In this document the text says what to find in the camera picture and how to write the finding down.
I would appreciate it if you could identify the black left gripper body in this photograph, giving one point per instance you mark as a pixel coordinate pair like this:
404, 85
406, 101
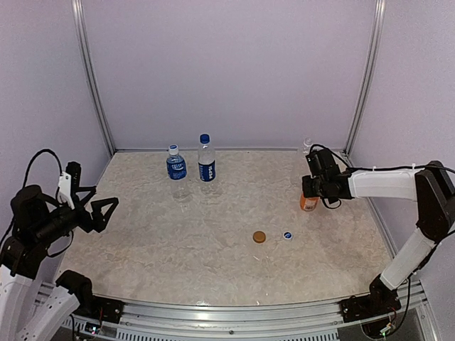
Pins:
84, 222

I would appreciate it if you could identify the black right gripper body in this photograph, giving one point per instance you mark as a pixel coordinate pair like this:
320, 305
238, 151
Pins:
318, 190

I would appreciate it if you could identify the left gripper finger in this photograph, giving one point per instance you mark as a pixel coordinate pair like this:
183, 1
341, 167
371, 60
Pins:
102, 211
89, 192

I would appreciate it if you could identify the orange juice bottle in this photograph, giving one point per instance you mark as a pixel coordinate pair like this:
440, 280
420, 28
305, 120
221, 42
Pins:
308, 204

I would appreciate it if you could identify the clear bottle blue label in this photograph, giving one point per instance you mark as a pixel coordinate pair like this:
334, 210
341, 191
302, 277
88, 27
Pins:
299, 164

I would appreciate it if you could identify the blue white bottle cap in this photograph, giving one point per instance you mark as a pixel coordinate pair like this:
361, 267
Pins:
288, 235

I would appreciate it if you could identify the gold juice bottle cap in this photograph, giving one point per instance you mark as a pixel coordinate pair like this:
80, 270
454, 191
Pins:
259, 237

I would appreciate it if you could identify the short bottle blue label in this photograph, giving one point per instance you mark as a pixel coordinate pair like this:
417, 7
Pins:
177, 173

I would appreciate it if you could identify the white blue short-bottle cap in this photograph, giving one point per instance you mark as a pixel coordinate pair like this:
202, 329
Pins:
173, 150

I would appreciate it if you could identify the water bottle blue cap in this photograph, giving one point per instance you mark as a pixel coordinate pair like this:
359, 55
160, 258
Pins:
206, 164

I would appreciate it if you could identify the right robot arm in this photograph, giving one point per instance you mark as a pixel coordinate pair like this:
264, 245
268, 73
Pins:
415, 203

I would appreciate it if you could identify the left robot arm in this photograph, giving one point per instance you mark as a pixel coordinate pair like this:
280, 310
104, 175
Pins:
40, 220

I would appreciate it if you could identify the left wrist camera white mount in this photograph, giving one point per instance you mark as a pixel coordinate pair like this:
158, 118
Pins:
69, 182

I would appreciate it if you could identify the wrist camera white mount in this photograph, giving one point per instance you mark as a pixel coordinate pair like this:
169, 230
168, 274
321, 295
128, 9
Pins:
321, 162
69, 182

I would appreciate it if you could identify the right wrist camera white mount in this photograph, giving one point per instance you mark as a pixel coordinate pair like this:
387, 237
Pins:
321, 162

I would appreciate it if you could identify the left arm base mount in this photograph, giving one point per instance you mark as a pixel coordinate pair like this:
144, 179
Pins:
90, 305

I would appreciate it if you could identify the aluminium corner post right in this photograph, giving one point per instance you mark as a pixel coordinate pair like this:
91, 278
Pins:
367, 78

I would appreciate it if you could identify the aluminium corner post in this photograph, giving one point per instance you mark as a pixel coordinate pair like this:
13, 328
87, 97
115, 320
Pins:
367, 78
84, 46

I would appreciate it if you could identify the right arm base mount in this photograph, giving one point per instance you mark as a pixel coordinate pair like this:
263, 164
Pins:
379, 301

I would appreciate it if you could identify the aluminium front rail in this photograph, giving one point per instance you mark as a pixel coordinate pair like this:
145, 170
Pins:
319, 320

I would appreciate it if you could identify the aluminium corner post left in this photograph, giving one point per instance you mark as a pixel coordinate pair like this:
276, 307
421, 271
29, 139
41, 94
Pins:
84, 46

